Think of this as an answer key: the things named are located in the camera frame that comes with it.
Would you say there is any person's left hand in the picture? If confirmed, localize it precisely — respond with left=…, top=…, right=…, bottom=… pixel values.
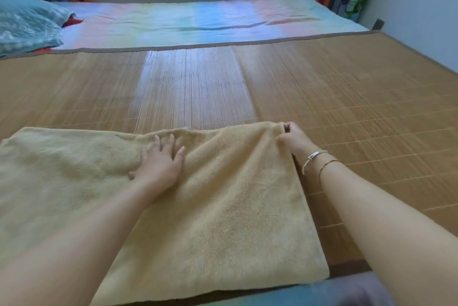
left=128, top=134, right=187, bottom=198

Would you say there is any teal quilted pillow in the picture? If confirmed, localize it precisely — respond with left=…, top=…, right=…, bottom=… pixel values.
left=0, top=0, right=75, bottom=58

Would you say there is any plain tan towel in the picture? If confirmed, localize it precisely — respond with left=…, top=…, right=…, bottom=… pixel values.
left=0, top=122, right=330, bottom=306

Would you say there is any person's right hand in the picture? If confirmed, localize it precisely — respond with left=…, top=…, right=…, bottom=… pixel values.
left=274, top=122, right=320, bottom=161

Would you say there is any person's right forearm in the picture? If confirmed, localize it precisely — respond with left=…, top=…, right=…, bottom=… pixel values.
left=303, top=152, right=458, bottom=306

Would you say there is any person's left forearm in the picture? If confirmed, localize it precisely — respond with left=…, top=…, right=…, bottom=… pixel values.
left=0, top=177, right=169, bottom=306

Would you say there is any red cloth under pillow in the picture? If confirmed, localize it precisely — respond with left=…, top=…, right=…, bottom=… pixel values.
left=34, top=17, right=84, bottom=55

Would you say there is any brown bamboo sleeping mat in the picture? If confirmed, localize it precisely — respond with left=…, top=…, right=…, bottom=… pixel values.
left=0, top=30, right=458, bottom=278

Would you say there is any pastel rainbow bed sheet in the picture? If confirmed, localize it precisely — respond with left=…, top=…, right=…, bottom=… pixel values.
left=52, top=0, right=395, bottom=306

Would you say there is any silver bangle bracelet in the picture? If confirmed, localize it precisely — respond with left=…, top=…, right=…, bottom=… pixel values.
left=302, top=150, right=329, bottom=175

